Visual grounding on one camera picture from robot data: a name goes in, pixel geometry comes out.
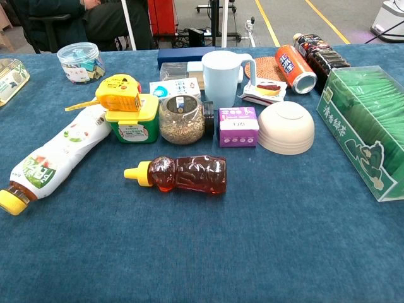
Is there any round woven coaster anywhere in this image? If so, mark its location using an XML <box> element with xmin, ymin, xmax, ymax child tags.
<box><xmin>244</xmin><ymin>56</ymin><xmax>287</xmax><ymax>83</ymax></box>

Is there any dark tea bottle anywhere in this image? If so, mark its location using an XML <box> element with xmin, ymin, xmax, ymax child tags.
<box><xmin>292</xmin><ymin>33</ymin><xmax>351</xmax><ymax>92</ymax></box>

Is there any blue table cloth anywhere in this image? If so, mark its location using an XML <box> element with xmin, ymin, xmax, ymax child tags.
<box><xmin>0</xmin><ymin>44</ymin><xmax>404</xmax><ymax>303</ymax></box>

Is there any small purple box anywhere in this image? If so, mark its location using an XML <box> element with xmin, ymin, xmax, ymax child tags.
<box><xmin>218</xmin><ymin>107</ymin><xmax>260</xmax><ymax>148</ymax></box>

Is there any transparent plastic case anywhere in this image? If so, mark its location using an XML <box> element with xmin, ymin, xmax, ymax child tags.
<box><xmin>159</xmin><ymin>61</ymin><xmax>205</xmax><ymax>80</ymax></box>

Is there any black box on floor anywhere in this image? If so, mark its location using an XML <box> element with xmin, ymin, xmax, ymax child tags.
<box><xmin>188</xmin><ymin>27</ymin><xmax>206</xmax><ymax>47</ymax></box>

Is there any bear-shaped honey bottle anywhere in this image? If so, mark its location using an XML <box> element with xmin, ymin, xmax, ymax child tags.
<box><xmin>123</xmin><ymin>154</ymin><xmax>227</xmax><ymax>196</ymax></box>

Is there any black floor stand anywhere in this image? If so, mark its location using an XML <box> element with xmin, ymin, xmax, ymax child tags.
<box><xmin>196</xmin><ymin>0</ymin><xmax>242</xmax><ymax>47</ymax></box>

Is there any orange soda can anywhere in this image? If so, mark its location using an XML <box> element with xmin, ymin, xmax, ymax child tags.
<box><xmin>275</xmin><ymin>44</ymin><xmax>318</xmax><ymax>95</ymax></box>

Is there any black office chair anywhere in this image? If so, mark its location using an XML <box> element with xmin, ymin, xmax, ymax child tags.
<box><xmin>28</xmin><ymin>14</ymin><xmax>72</xmax><ymax>53</ymax></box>

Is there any white machine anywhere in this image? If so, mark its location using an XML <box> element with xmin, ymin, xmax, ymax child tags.
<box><xmin>369</xmin><ymin>0</ymin><xmax>404</xmax><ymax>44</ymax></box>

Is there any clear bottle of yellow liquid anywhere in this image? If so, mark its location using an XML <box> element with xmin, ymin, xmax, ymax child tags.
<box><xmin>0</xmin><ymin>58</ymin><xmax>31</xmax><ymax>107</ymax></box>

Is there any clear box of green teabags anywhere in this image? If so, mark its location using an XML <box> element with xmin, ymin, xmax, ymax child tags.
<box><xmin>316</xmin><ymin>65</ymin><xmax>404</xmax><ymax>203</ymax></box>

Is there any white frame pole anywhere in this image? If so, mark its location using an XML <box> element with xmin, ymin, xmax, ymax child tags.
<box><xmin>121</xmin><ymin>0</ymin><xmax>137</xmax><ymax>51</ymax></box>
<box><xmin>220</xmin><ymin>0</ymin><xmax>230</xmax><ymax>48</ymax></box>

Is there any wooden furniture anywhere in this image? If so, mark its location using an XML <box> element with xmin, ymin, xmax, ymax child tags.
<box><xmin>0</xmin><ymin>3</ymin><xmax>15</xmax><ymax>53</ymax></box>

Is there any white power strip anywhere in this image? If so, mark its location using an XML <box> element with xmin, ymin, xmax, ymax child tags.
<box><xmin>245</xmin><ymin>16</ymin><xmax>256</xmax><ymax>48</ymax></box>

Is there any yellow tape measure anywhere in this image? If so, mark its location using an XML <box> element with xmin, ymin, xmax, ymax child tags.
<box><xmin>65</xmin><ymin>74</ymin><xmax>143</xmax><ymax>113</ymax></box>

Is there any white box with blue print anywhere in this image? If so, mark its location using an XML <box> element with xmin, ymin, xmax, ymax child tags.
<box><xmin>149</xmin><ymin>77</ymin><xmax>201</xmax><ymax>101</ymax></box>

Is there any green tub with yellow lid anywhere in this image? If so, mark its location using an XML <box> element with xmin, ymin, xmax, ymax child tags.
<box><xmin>105</xmin><ymin>93</ymin><xmax>160</xmax><ymax>144</ymax></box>

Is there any clear jar of clips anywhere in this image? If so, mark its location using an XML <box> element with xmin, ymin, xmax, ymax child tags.
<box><xmin>56</xmin><ymin>42</ymin><xmax>106</xmax><ymax>85</ymax></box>

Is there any cake snack packet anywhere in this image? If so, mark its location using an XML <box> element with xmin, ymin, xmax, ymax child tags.
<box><xmin>241</xmin><ymin>78</ymin><xmax>288</xmax><ymax>106</ymax></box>

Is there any light blue mug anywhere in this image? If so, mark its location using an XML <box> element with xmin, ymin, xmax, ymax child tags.
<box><xmin>201</xmin><ymin>50</ymin><xmax>257</xmax><ymax>109</ymax></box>

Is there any upturned beige bowl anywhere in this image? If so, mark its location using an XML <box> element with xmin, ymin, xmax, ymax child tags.
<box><xmin>257</xmin><ymin>100</ymin><xmax>316</xmax><ymax>155</ymax></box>

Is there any navy blue box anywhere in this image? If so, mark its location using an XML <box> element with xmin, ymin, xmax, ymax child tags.
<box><xmin>157</xmin><ymin>46</ymin><xmax>218</xmax><ymax>71</ymax></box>

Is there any white-labelled tea bottle yellow cap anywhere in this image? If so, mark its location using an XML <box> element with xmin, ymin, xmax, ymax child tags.
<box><xmin>0</xmin><ymin>102</ymin><xmax>113</xmax><ymax>217</ymax></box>

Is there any glass jar of seeds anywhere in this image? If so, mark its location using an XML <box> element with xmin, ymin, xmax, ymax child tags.
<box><xmin>158</xmin><ymin>93</ymin><xmax>215</xmax><ymax>145</ymax></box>

